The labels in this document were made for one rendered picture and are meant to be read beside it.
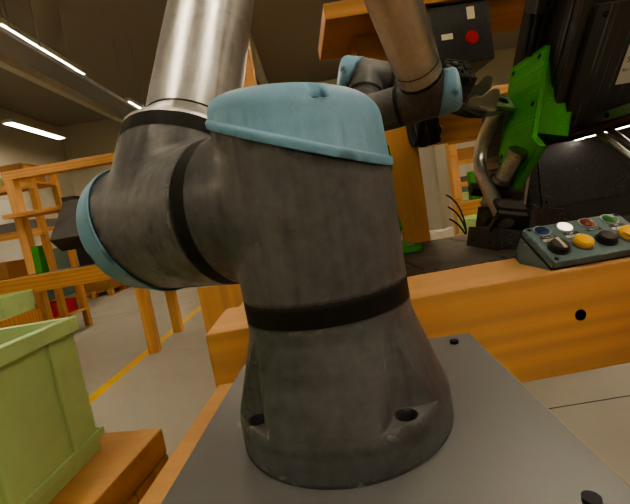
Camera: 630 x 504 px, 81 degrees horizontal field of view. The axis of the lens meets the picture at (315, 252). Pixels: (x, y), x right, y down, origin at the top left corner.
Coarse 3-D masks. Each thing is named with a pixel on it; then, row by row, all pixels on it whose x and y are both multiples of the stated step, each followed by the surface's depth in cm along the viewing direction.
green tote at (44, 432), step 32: (64, 320) 43; (0, 352) 34; (32, 352) 38; (64, 352) 43; (0, 384) 34; (32, 384) 38; (64, 384) 42; (0, 416) 34; (32, 416) 37; (64, 416) 41; (0, 448) 33; (32, 448) 37; (64, 448) 41; (96, 448) 46; (0, 480) 33; (32, 480) 36; (64, 480) 40
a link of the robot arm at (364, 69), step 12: (348, 60) 73; (360, 60) 73; (372, 60) 74; (384, 60) 75; (348, 72) 73; (360, 72) 73; (372, 72) 73; (384, 72) 73; (348, 84) 74; (384, 84) 74
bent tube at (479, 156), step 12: (504, 96) 80; (504, 108) 78; (492, 120) 81; (480, 132) 85; (492, 132) 84; (480, 144) 86; (480, 156) 86; (480, 168) 85; (480, 180) 83; (492, 192) 79; (492, 204) 77
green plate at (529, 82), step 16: (544, 48) 70; (528, 64) 75; (544, 64) 70; (512, 80) 80; (528, 80) 74; (544, 80) 70; (512, 96) 79; (528, 96) 74; (544, 96) 72; (512, 112) 79; (528, 112) 73; (544, 112) 72; (560, 112) 72; (512, 128) 78; (528, 128) 73; (544, 128) 72; (560, 128) 73; (512, 144) 78
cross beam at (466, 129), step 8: (440, 120) 116; (448, 120) 116; (456, 120) 116; (464, 120) 116; (472, 120) 116; (480, 120) 116; (448, 128) 116; (456, 128) 116; (464, 128) 117; (472, 128) 117; (480, 128) 117; (440, 136) 116; (448, 136) 117; (456, 136) 117; (464, 136) 117; (472, 136) 117; (432, 144) 118
